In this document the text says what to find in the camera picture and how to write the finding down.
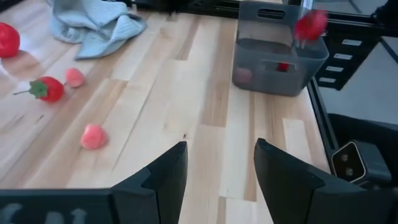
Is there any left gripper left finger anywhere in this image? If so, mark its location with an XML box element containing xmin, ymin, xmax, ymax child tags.
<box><xmin>110</xmin><ymin>141</ymin><xmax>189</xmax><ymax>224</ymax></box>

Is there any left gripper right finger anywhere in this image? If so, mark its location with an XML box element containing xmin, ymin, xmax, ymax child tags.
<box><xmin>253</xmin><ymin>138</ymin><xmax>363</xmax><ymax>224</ymax></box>

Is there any pink peach toy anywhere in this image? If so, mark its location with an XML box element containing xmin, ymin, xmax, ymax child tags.
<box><xmin>80</xmin><ymin>123</ymin><xmax>108</xmax><ymax>150</ymax></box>
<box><xmin>64</xmin><ymin>67</ymin><xmax>86</xmax><ymax>88</ymax></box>

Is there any red strawberry toy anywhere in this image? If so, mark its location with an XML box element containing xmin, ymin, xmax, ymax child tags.
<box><xmin>12</xmin><ymin>76</ymin><xmax>65</xmax><ymax>103</ymax></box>

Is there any red apple toy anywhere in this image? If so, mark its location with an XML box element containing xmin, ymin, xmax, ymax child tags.
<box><xmin>0</xmin><ymin>22</ymin><xmax>21</xmax><ymax>59</ymax></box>

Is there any grey plastic bin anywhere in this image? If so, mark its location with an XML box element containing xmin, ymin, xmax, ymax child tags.
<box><xmin>231</xmin><ymin>0</ymin><xmax>330</xmax><ymax>97</ymax></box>

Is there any black labelled drawer cabinet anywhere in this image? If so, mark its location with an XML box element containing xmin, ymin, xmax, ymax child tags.
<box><xmin>313</xmin><ymin>23</ymin><xmax>388</xmax><ymax>91</ymax></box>

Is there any grey waffle cloth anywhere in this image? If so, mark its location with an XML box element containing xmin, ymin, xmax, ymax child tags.
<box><xmin>49</xmin><ymin>0</ymin><xmax>147</xmax><ymax>60</ymax></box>

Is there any black table-level camera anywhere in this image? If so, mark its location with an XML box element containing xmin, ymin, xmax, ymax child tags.
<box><xmin>330</xmin><ymin>140</ymin><xmax>393</xmax><ymax>189</ymax></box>

